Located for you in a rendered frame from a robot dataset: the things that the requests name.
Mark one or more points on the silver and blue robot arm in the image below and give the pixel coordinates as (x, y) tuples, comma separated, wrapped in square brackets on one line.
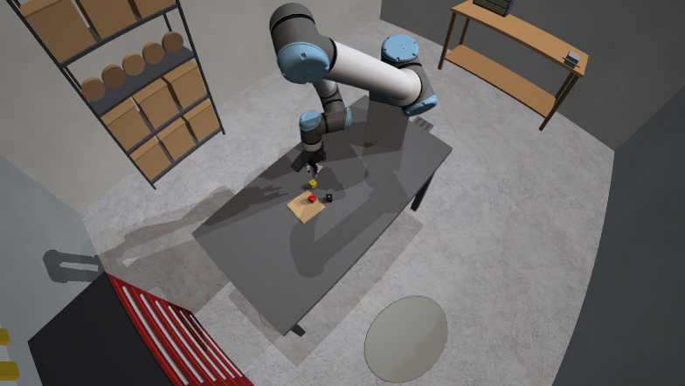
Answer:
[(304, 55)]

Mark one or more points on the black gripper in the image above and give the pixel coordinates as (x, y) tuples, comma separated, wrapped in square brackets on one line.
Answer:
[(313, 161)]

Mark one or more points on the tan mat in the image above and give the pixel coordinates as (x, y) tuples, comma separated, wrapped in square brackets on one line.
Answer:
[(304, 209)]

